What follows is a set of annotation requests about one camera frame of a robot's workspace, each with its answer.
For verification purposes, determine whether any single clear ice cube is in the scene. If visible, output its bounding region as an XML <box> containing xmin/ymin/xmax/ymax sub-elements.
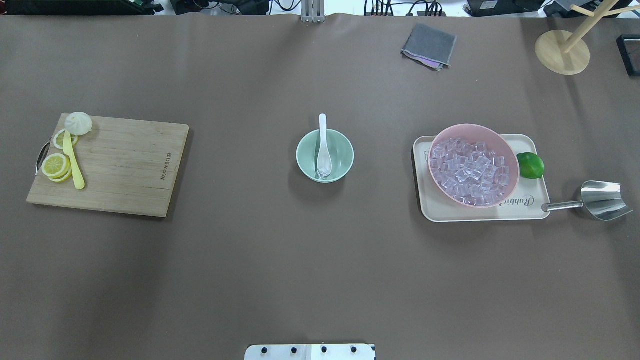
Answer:
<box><xmin>317</xmin><ymin>168</ymin><xmax>331</xmax><ymax>181</ymax></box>

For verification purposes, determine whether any white ceramic spoon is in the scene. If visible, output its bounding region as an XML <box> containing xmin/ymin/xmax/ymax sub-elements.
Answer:
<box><xmin>316</xmin><ymin>113</ymin><xmax>333</xmax><ymax>172</ymax></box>

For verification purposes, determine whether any mint green bowl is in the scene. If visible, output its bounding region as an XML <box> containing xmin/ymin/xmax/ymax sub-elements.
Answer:
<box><xmin>295</xmin><ymin>129</ymin><xmax>355</xmax><ymax>183</ymax></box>

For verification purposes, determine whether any pile of clear ice cubes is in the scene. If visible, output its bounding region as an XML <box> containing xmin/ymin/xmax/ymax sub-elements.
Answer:
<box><xmin>428</xmin><ymin>137</ymin><xmax>512</xmax><ymax>207</ymax></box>

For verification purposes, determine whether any pink bowl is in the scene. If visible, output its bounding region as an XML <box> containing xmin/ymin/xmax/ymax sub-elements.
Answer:
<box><xmin>427</xmin><ymin>124</ymin><xmax>520</xmax><ymax>208</ymax></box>

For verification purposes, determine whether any metal ice scoop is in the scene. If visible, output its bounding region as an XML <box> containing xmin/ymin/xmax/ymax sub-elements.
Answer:
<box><xmin>541</xmin><ymin>180</ymin><xmax>633</xmax><ymax>221</ymax></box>

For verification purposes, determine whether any grey folded cloth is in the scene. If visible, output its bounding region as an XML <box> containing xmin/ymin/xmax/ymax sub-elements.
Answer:
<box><xmin>400</xmin><ymin>23</ymin><xmax>458</xmax><ymax>71</ymax></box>

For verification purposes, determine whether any wooden cutting board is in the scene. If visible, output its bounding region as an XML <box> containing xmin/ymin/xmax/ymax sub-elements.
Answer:
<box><xmin>26</xmin><ymin>116</ymin><xmax>190</xmax><ymax>218</ymax></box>

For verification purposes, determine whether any cream plastic tray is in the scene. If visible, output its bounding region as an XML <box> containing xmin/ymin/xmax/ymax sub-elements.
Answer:
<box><xmin>413</xmin><ymin>136</ymin><xmax>550</xmax><ymax>223</ymax></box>

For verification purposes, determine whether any green lime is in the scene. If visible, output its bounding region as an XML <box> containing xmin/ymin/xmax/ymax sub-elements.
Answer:
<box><xmin>516</xmin><ymin>152</ymin><xmax>546</xmax><ymax>180</ymax></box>

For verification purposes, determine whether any yellow plastic knife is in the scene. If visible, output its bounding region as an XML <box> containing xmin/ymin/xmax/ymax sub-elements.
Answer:
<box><xmin>62</xmin><ymin>130</ymin><xmax>86</xmax><ymax>191</ymax></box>

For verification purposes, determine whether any lemon slices stack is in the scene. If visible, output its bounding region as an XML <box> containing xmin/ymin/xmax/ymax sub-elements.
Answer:
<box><xmin>39</xmin><ymin>153</ymin><xmax>73</xmax><ymax>183</ymax></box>

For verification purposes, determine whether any lemon slice upper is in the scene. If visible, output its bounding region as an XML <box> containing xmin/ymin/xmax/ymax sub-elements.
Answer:
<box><xmin>53</xmin><ymin>129</ymin><xmax>79</xmax><ymax>150</ymax></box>

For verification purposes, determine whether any wooden stand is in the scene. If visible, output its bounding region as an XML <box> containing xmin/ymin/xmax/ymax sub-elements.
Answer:
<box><xmin>534</xmin><ymin>0</ymin><xmax>640</xmax><ymax>76</ymax></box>

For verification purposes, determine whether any black device at edge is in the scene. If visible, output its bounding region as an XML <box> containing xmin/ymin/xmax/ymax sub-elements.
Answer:
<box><xmin>616</xmin><ymin>34</ymin><xmax>640</xmax><ymax>76</ymax></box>

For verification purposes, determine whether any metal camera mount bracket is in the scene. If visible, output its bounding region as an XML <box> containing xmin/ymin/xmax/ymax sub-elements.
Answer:
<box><xmin>301</xmin><ymin>0</ymin><xmax>325</xmax><ymax>24</ymax></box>

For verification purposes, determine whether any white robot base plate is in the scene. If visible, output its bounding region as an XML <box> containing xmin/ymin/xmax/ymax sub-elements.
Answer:
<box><xmin>244</xmin><ymin>343</ymin><xmax>377</xmax><ymax>360</ymax></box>

